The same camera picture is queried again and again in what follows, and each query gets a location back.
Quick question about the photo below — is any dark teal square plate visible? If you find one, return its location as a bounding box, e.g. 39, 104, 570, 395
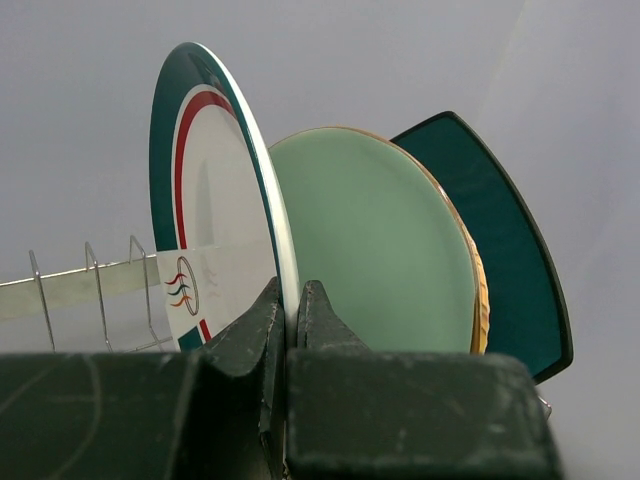
392, 111, 574, 384

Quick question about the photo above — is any white plate teal red rim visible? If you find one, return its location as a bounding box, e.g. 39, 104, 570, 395
149, 42, 301, 351

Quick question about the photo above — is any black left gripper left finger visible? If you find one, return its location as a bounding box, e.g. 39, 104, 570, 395
199, 277, 284, 378

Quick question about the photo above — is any light green floral plate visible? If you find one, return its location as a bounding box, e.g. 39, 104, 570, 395
270, 127, 479, 353

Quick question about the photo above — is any woven bamboo round plate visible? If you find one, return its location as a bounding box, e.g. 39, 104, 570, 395
314, 127, 489, 353

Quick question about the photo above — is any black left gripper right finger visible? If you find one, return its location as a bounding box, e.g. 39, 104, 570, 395
297, 280, 369, 351

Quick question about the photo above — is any stainless steel dish rack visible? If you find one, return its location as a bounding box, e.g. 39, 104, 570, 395
0, 234, 554, 421

